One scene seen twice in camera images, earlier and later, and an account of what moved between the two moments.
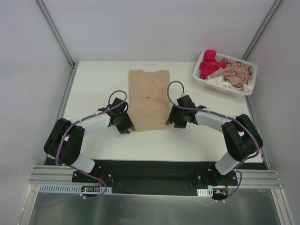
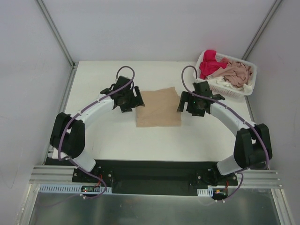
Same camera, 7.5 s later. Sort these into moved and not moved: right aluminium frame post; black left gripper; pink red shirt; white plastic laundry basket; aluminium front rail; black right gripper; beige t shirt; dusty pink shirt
Moved: beige t shirt; black left gripper; black right gripper
Not moved: aluminium front rail; white plastic laundry basket; dusty pink shirt; right aluminium frame post; pink red shirt
